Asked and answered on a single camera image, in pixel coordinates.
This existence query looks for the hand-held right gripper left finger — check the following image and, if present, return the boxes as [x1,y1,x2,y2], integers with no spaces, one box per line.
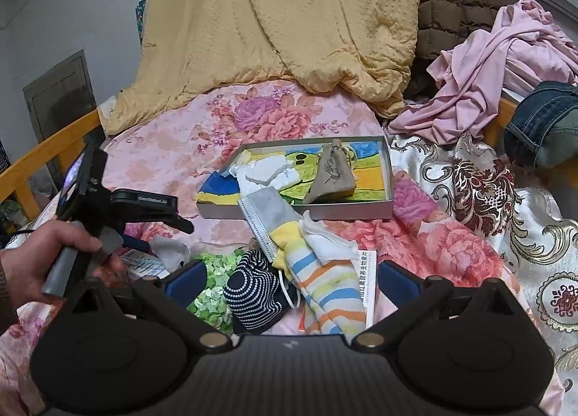
[74,259,232,350]

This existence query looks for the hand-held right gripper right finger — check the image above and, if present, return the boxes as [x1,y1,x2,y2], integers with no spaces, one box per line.
[352,259,525,350]

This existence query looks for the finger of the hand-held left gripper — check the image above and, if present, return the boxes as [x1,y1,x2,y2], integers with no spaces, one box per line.
[150,212,196,235]
[120,234,152,253]

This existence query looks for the navy dotted sock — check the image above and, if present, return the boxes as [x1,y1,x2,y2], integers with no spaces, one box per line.
[223,249,290,335]

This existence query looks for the striped sock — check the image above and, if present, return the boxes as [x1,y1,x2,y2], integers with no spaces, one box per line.
[273,218,367,336]

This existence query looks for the grey tray with cartoon picture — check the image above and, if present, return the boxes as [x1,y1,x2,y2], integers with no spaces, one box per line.
[196,135,394,220]

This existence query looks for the grey face mask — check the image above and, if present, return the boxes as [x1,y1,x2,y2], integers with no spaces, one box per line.
[237,186,304,261]

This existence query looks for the white knotted sock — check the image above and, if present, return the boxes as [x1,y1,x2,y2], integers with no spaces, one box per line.
[228,161,302,198]

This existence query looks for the beige drawstring pouch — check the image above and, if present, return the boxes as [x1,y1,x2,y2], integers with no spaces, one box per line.
[302,138,357,205]

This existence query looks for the person's left hand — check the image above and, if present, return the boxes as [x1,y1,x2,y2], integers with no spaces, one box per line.
[0,220,128,308]

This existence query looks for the white carton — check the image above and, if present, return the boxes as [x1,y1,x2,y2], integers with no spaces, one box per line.
[120,249,170,281]

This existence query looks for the white paper packet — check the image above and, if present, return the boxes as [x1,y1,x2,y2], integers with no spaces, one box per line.
[358,248,379,330]

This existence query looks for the green floral cloth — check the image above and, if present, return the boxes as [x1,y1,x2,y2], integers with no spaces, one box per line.
[186,248,254,331]

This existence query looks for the plain white sock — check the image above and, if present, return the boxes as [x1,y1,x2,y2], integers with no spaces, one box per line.
[302,211,359,261]

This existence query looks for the pink floral bedsheet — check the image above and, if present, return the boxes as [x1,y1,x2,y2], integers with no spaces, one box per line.
[0,79,520,416]

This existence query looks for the gold brocade cloth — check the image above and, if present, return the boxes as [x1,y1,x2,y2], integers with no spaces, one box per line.
[386,131,578,416]

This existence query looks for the teal patterned cloth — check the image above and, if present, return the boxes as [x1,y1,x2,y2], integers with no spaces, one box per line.
[135,0,151,44]

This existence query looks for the blue jeans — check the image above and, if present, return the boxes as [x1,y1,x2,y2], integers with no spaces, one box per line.
[503,81,578,168]

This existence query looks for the yellow dotted quilt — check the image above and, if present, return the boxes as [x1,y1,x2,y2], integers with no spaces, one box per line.
[106,0,420,137]

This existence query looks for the pink garment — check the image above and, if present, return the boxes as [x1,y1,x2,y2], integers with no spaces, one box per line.
[388,0,578,146]

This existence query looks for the brown quilted blanket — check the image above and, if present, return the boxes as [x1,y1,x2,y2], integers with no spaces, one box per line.
[404,0,518,101]

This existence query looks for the grey wall panel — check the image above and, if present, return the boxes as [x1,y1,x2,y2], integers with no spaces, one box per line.
[22,49,98,146]

